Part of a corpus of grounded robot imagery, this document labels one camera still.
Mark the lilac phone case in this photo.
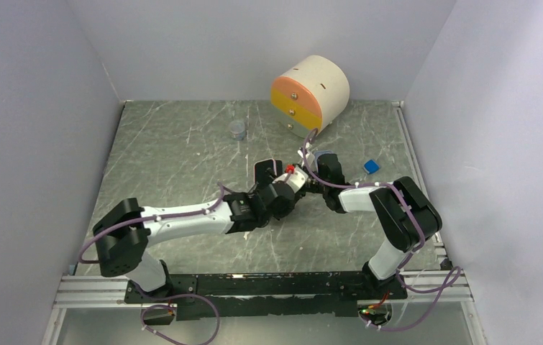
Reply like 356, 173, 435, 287
314, 150, 337, 171

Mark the pink cased phone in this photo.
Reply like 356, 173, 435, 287
254, 159, 283, 189

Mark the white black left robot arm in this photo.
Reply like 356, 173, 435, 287
93, 181, 298, 302

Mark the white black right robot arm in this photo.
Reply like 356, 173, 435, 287
310, 153, 442, 298

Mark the small blue box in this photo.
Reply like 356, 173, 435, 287
363, 160, 380, 175

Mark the round cream drawer box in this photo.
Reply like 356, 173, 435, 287
270, 55, 350, 138

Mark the black base bar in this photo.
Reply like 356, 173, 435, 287
124, 271, 408, 321

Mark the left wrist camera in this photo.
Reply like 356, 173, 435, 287
273, 165, 308, 193

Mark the aluminium side rail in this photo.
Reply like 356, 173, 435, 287
391, 101, 453, 270

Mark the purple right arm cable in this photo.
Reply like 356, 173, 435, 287
299, 127, 462, 334

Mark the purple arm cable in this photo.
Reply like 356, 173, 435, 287
78, 183, 227, 345
299, 127, 462, 334

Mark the aluminium front rail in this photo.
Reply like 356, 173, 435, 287
53, 270, 473, 308

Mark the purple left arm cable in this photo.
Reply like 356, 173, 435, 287
78, 183, 227, 345

